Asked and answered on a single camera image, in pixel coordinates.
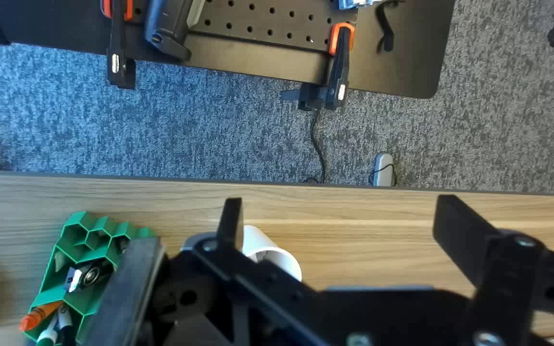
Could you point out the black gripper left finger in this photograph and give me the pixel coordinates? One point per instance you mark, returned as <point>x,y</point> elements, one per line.
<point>229,224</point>

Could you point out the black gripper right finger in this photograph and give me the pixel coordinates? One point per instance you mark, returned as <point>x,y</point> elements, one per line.
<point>466,234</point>

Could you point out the orange crayon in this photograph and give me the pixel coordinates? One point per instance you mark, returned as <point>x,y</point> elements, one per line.
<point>39,316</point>

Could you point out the white paper cup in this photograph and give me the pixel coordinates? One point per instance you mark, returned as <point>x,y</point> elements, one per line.
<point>270,253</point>

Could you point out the green hexagonal pencil rack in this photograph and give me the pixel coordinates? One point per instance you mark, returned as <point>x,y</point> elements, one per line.
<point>81,257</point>

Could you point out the black pegboard work table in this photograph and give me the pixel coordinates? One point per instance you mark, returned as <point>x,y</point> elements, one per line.
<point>393,59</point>

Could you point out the black handheld tool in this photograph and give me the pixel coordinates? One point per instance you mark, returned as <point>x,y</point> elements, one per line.
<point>164,30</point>

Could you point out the green marker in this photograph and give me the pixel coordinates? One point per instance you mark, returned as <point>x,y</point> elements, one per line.
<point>47,336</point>

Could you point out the white wall plug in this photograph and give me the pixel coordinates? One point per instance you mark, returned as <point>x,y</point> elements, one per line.
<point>383,170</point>

